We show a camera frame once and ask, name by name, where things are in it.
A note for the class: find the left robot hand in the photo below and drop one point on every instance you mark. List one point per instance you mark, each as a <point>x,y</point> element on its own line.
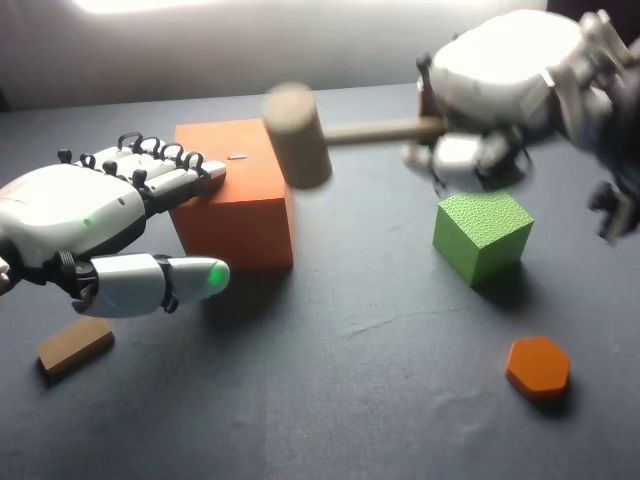
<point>60,210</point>

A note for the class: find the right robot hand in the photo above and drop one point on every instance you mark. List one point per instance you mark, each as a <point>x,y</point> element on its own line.
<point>495,75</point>

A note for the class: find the large orange foam cube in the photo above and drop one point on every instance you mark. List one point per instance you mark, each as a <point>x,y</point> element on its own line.
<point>240,225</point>

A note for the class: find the small metal nail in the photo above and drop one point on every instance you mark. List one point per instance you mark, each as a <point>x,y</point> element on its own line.
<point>237,157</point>

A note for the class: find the wooden mallet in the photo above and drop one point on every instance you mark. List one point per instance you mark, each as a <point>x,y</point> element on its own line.
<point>300,140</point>

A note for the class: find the brown rectangular wooden block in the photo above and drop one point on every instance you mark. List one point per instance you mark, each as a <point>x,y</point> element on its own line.
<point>72,347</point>

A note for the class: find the orange hexagon block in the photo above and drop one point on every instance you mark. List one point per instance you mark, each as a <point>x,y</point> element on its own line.
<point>537,367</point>

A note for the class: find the green textured foam cube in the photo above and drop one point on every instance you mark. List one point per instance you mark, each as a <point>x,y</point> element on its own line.
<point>480,240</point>

